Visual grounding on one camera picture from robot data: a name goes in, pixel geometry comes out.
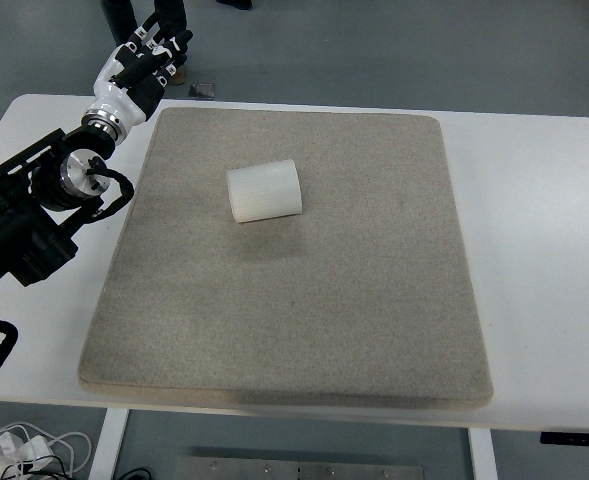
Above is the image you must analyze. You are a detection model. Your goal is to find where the white cup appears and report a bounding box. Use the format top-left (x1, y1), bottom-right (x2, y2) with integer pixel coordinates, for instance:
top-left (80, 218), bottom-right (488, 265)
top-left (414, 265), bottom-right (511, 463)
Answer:
top-left (225, 158), bottom-right (306, 224)

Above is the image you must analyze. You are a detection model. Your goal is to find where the black table control panel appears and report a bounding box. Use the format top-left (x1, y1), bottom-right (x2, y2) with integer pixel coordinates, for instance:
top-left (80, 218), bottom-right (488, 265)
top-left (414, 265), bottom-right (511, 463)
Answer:
top-left (540, 430), bottom-right (589, 445)

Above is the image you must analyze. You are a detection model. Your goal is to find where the grey metal plate with screws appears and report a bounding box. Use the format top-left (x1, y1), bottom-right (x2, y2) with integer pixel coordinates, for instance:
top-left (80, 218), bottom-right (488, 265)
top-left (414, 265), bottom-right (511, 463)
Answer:
top-left (175, 455), bottom-right (425, 480)

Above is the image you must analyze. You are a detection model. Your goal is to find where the white table leg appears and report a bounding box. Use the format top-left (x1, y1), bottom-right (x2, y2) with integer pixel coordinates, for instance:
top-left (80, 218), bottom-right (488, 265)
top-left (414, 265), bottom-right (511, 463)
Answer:
top-left (467, 427), bottom-right (499, 480)
top-left (89, 408), bottom-right (130, 480)

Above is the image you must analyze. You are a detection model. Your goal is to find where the person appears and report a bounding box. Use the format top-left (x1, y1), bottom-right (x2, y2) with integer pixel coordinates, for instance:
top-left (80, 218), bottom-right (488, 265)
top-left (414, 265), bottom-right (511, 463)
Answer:
top-left (100, 0), bottom-right (191, 87)

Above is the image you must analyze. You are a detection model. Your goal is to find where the white cables and power strip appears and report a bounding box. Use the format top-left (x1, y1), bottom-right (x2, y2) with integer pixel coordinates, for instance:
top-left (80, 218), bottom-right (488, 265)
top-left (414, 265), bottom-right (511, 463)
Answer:
top-left (0, 422), bottom-right (94, 480)

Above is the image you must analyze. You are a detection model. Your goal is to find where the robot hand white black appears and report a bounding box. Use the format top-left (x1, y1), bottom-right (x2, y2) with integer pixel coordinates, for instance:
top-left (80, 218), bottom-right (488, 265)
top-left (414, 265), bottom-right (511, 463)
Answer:
top-left (85, 12), bottom-right (194, 132)

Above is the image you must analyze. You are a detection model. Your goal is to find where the grey-brown felt mat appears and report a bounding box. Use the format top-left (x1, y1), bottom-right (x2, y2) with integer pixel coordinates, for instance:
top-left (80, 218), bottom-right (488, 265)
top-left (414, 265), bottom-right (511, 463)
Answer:
top-left (77, 106), bottom-right (495, 412)

